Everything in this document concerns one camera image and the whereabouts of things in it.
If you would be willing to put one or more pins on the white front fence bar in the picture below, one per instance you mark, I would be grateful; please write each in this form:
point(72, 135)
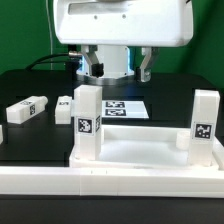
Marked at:
point(111, 182)

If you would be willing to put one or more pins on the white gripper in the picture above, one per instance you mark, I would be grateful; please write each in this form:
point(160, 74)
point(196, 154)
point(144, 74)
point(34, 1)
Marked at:
point(153, 23)

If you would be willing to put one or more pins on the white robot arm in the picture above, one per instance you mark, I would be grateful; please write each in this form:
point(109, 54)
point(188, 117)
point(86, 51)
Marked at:
point(120, 63)

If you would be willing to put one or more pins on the white desk top tray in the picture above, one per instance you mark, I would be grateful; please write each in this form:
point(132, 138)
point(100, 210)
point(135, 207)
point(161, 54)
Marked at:
point(139, 147)

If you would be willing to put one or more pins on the white left base block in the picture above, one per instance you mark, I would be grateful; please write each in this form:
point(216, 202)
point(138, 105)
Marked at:
point(63, 110)

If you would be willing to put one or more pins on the white marker base plate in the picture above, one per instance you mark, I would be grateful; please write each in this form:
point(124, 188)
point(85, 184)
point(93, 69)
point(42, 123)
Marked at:
point(114, 109)

